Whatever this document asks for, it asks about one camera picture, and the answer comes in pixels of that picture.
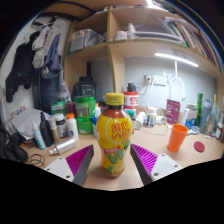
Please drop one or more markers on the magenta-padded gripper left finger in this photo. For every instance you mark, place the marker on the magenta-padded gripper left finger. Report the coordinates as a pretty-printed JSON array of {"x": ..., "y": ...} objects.
[{"x": 65, "y": 166}]

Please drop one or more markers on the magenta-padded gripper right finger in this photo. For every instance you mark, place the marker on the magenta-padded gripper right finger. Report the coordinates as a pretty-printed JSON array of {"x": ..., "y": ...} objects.
[{"x": 160, "y": 165}]

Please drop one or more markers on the yellow drink bottle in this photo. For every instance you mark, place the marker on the yellow drink bottle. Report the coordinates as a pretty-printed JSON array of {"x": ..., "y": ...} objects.
[{"x": 114, "y": 140}]

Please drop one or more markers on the silver spray can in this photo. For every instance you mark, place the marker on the silver spray can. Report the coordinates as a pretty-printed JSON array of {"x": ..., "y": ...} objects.
[{"x": 63, "y": 146}]

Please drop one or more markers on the orange plastic cup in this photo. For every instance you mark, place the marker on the orange plastic cup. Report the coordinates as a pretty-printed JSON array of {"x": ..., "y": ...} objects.
[{"x": 177, "y": 138}]

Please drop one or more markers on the white bottle with orange cap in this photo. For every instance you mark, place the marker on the white bottle with orange cap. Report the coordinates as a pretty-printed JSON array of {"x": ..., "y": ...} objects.
[{"x": 72, "y": 128}]

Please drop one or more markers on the flat round red coaster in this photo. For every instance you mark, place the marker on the flat round red coaster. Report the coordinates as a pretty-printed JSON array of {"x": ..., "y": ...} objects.
[{"x": 199, "y": 147}]

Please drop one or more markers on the green plastic canister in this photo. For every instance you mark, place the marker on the green plastic canister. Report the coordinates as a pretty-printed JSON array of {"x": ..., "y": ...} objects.
[
  {"x": 84, "y": 125},
  {"x": 84, "y": 106}
]

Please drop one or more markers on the white bottle with blue label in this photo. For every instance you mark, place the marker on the white bottle with blue label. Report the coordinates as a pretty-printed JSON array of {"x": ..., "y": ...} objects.
[{"x": 150, "y": 118}]

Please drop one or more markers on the white cup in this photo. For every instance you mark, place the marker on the white cup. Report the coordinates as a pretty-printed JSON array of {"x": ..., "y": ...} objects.
[{"x": 139, "y": 120}]

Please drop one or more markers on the magenta pouch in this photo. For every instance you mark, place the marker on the magenta pouch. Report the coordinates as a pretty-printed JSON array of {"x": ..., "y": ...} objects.
[{"x": 173, "y": 111}]

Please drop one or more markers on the black bag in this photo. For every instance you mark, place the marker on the black bag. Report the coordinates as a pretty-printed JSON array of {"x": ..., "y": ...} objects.
[{"x": 11, "y": 148}]

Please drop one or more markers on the green glass bottle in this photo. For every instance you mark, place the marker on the green glass bottle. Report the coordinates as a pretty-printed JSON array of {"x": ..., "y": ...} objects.
[{"x": 199, "y": 108}]

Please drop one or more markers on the red and white canister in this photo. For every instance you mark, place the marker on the red and white canister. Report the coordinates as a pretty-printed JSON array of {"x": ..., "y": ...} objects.
[{"x": 130, "y": 100}]

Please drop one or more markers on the black appliance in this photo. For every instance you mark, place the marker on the black appliance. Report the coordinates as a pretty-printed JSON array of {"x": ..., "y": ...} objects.
[{"x": 84, "y": 88}]

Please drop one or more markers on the white power strip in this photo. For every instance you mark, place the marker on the white power strip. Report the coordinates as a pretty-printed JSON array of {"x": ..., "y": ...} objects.
[{"x": 156, "y": 80}]

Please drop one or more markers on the dark hanging clothes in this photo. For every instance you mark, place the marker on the dark hanging clothes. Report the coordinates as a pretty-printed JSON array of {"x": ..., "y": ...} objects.
[{"x": 50, "y": 66}]

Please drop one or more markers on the white LED light bar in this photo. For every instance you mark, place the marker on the white LED light bar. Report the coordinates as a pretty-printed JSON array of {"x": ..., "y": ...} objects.
[{"x": 176, "y": 59}]

